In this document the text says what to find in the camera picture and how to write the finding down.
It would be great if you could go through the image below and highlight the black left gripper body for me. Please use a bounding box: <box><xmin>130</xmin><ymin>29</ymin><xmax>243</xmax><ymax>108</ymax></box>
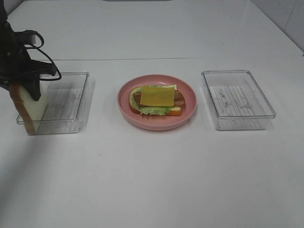
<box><xmin>0</xmin><ymin>1</ymin><xmax>57</xmax><ymax>90</ymax></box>

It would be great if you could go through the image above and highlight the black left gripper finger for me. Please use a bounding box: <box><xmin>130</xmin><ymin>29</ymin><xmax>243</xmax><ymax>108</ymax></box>
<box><xmin>20</xmin><ymin>77</ymin><xmax>41</xmax><ymax>101</ymax></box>

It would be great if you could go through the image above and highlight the green lettuce leaf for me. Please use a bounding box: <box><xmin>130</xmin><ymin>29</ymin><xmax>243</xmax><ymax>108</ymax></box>
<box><xmin>129</xmin><ymin>86</ymin><xmax>181</xmax><ymax>116</ymax></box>

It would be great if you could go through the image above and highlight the yellow cheese slice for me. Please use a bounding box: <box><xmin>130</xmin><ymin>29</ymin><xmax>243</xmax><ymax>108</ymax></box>
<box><xmin>140</xmin><ymin>86</ymin><xmax>175</xmax><ymax>107</ymax></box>

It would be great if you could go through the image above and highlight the white bread slice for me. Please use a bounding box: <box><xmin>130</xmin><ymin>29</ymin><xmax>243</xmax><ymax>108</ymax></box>
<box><xmin>129</xmin><ymin>85</ymin><xmax>185</xmax><ymax>116</ymax></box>

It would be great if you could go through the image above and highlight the long bacon strip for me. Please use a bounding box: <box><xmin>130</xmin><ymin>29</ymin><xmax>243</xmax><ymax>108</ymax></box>
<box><xmin>129</xmin><ymin>90</ymin><xmax>185</xmax><ymax>107</ymax></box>

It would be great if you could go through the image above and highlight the curled bacon strip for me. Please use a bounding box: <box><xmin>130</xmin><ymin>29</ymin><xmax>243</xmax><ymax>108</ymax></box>
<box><xmin>174</xmin><ymin>99</ymin><xmax>185</xmax><ymax>106</ymax></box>

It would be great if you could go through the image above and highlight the clear left bread tray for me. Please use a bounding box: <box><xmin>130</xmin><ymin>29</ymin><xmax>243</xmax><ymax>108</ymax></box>
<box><xmin>16</xmin><ymin>72</ymin><xmax>95</xmax><ymax>135</ymax></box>

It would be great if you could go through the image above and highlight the pink round plate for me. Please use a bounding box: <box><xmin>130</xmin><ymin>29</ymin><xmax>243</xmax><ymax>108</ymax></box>
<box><xmin>117</xmin><ymin>74</ymin><xmax>197</xmax><ymax>131</ymax></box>

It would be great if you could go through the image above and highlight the clear right ingredient tray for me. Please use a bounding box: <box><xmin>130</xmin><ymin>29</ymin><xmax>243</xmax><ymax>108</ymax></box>
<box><xmin>201</xmin><ymin>70</ymin><xmax>276</xmax><ymax>131</ymax></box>

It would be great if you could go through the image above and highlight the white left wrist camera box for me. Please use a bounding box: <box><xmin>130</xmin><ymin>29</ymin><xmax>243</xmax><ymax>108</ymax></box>
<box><xmin>30</xmin><ymin>34</ymin><xmax>45</xmax><ymax>48</ymax></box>

